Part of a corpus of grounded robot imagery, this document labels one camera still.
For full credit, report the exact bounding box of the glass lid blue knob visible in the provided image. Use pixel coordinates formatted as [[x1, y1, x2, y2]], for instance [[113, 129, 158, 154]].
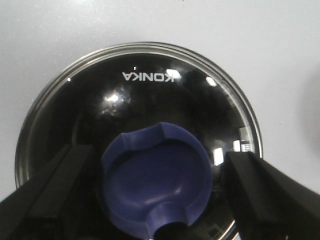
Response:
[[14, 41, 263, 240]]

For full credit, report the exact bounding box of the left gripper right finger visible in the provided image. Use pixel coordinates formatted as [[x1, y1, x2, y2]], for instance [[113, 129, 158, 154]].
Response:
[[222, 151, 320, 240]]

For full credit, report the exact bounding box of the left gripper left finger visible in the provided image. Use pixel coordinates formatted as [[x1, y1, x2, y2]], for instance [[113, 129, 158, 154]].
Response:
[[0, 144, 97, 240]]

